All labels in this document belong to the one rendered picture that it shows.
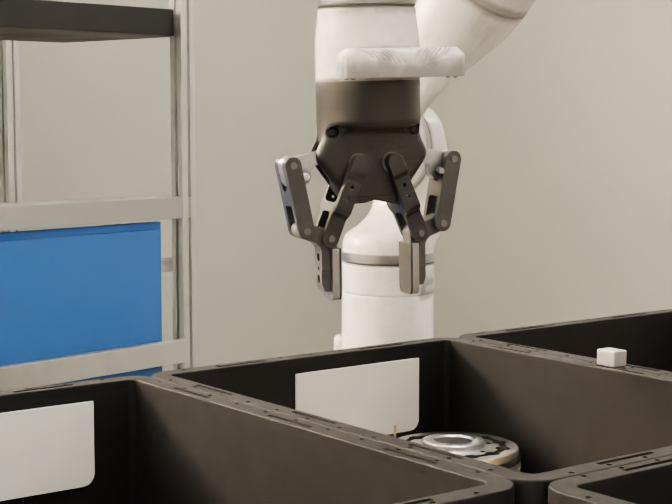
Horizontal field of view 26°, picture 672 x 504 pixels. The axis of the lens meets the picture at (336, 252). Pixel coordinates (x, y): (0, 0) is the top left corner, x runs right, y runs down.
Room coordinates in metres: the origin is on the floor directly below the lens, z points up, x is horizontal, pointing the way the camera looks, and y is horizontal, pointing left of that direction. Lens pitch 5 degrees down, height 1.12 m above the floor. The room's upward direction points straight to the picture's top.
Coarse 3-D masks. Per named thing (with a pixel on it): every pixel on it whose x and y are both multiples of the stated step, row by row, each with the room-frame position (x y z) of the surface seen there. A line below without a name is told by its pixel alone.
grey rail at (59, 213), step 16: (0, 208) 2.89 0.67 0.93; (16, 208) 2.92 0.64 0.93; (32, 208) 2.95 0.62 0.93; (48, 208) 2.97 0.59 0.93; (64, 208) 3.00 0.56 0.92; (80, 208) 3.03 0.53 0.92; (96, 208) 3.07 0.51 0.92; (112, 208) 3.10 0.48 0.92; (128, 208) 3.13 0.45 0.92; (144, 208) 3.16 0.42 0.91; (160, 208) 3.20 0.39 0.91; (176, 208) 3.23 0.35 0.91; (0, 224) 2.89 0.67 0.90; (16, 224) 2.92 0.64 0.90; (32, 224) 2.94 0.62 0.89; (48, 224) 2.97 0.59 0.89; (64, 224) 3.00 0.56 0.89; (80, 224) 3.03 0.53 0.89
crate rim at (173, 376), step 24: (264, 360) 1.11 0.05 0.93; (288, 360) 1.11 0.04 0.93; (312, 360) 1.12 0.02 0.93; (336, 360) 1.14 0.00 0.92; (528, 360) 1.13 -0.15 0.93; (552, 360) 1.11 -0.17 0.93; (576, 360) 1.10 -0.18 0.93; (192, 384) 1.01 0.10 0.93; (648, 384) 1.04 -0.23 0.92; (264, 408) 0.92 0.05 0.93; (288, 408) 0.92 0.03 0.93; (360, 432) 0.85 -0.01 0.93; (432, 456) 0.79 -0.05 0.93; (456, 456) 0.79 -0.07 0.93; (624, 456) 0.79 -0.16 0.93; (648, 456) 0.79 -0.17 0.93; (528, 480) 0.74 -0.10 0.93; (552, 480) 0.74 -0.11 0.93
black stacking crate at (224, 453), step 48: (96, 432) 1.01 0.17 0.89; (144, 432) 1.01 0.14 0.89; (192, 432) 0.96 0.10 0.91; (240, 432) 0.92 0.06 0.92; (96, 480) 1.01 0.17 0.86; (144, 480) 1.02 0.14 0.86; (192, 480) 0.96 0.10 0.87; (240, 480) 0.92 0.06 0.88; (288, 480) 0.87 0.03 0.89; (336, 480) 0.84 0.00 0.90; (384, 480) 0.80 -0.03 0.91; (432, 480) 0.77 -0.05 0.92
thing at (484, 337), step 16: (576, 320) 1.32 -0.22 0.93; (592, 320) 1.32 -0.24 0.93; (608, 320) 1.33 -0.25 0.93; (624, 320) 1.34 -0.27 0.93; (640, 320) 1.36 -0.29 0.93; (464, 336) 1.23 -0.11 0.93; (480, 336) 1.23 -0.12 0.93; (496, 336) 1.24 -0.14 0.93; (512, 336) 1.25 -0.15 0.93; (544, 352) 1.14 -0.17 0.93; (560, 352) 1.14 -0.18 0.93; (640, 368) 1.07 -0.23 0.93
